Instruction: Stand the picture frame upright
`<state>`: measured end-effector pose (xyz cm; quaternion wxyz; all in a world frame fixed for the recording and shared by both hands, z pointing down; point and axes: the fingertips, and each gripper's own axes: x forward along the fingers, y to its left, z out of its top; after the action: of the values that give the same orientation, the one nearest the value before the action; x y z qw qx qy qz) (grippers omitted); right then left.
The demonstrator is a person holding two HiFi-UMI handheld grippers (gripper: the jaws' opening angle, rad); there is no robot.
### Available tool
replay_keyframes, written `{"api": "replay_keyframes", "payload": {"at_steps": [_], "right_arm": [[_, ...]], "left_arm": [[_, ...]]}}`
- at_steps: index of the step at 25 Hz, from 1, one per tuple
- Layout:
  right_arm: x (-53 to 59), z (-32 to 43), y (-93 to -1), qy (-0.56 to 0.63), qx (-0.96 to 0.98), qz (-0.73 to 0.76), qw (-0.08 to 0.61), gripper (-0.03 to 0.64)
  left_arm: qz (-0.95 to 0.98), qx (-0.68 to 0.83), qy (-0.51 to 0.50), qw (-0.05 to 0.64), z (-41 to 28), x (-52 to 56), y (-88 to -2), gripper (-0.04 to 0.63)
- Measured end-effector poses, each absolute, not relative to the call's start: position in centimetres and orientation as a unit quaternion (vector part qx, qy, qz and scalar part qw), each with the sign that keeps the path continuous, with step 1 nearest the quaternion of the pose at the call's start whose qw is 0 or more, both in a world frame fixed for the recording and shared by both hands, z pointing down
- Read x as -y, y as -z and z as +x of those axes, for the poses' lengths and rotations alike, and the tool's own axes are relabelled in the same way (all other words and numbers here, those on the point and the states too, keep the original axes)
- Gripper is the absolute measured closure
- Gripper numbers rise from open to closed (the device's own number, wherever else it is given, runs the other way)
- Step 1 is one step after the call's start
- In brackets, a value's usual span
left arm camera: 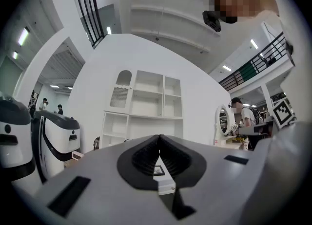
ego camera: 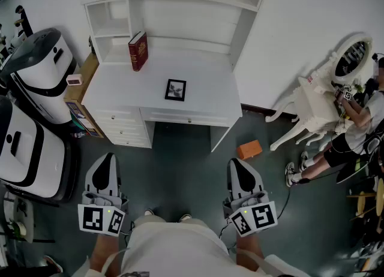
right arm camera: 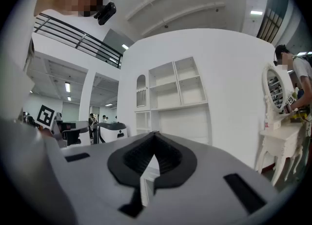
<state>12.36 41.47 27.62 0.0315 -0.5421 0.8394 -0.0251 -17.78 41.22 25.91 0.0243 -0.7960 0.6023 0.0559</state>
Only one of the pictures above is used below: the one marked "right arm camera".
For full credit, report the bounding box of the oval white-framed mirror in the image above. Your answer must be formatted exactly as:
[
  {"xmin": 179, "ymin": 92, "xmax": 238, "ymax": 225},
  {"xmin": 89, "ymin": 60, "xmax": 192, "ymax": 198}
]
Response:
[{"xmin": 262, "ymin": 62, "xmax": 297, "ymax": 117}]

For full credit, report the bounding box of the white black-trimmed machine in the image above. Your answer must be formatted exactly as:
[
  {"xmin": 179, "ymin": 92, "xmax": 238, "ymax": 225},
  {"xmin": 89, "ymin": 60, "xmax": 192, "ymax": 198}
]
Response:
[{"xmin": 94, "ymin": 121, "xmax": 128, "ymax": 144}]

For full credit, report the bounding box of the yellow green box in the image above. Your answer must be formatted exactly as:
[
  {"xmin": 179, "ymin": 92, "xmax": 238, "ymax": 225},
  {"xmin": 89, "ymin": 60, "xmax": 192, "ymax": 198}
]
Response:
[{"xmin": 290, "ymin": 108, "xmax": 309, "ymax": 124}]

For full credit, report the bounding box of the black balcony railing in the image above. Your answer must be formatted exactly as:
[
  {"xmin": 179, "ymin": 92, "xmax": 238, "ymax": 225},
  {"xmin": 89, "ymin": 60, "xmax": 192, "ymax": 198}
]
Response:
[{"xmin": 33, "ymin": 13, "xmax": 123, "ymax": 69}]

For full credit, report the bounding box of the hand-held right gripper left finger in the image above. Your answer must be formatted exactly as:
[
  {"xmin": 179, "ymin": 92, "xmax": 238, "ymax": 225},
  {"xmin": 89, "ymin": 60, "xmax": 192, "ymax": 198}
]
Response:
[{"xmin": 45, "ymin": 132, "xmax": 156, "ymax": 225}]

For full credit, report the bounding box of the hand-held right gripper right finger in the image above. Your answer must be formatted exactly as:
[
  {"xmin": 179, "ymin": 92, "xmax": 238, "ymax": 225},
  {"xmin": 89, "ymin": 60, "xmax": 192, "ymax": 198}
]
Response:
[{"xmin": 148, "ymin": 132, "xmax": 280, "ymax": 225}]

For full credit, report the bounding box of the white shelf cabinet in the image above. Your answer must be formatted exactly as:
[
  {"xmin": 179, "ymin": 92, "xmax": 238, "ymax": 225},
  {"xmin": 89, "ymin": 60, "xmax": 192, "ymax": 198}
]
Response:
[{"xmin": 135, "ymin": 56, "xmax": 213, "ymax": 147}]

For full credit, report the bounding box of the person's white shirt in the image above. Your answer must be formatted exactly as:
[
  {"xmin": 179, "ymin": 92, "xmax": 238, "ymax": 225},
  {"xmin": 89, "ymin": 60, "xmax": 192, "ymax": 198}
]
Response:
[{"xmin": 0, "ymin": 12, "xmax": 36, "ymax": 122}]

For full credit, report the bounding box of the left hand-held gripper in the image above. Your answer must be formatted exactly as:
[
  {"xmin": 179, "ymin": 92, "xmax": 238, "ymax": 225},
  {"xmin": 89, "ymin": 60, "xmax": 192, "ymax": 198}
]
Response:
[{"xmin": 36, "ymin": 104, "xmax": 90, "ymax": 149}]

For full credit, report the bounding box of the black head camera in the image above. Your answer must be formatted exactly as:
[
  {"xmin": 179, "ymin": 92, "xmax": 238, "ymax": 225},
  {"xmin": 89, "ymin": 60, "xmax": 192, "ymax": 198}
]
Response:
[{"xmin": 93, "ymin": 1, "xmax": 117, "ymax": 26}]

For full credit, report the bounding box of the black-framed window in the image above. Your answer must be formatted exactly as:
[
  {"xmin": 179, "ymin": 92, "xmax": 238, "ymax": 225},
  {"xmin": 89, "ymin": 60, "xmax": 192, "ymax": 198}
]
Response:
[{"xmin": 256, "ymin": 0, "xmax": 290, "ymax": 44}]

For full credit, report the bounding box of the white ornate dressing table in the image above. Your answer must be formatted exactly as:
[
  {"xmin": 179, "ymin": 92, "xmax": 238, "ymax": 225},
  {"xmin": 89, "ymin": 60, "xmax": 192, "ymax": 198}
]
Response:
[{"xmin": 255, "ymin": 118, "xmax": 308, "ymax": 187}]

